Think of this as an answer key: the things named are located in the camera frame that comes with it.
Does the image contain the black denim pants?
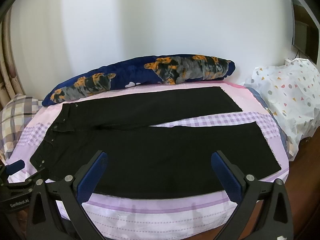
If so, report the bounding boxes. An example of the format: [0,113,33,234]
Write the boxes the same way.
[30,87,280,199]

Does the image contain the pink purple checked bedsheet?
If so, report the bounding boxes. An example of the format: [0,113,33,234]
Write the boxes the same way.
[4,81,289,239]

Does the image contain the plaid grey pillow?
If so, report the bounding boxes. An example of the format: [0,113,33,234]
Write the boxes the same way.
[1,94,42,162]

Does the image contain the white polka dot quilt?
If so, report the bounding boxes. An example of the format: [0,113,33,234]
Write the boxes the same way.
[244,59,319,160]

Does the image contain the navy tiger print blanket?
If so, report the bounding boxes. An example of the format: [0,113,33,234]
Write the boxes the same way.
[42,54,235,107]

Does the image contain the dark wall mirror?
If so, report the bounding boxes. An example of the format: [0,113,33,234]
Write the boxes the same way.
[291,0,319,64]

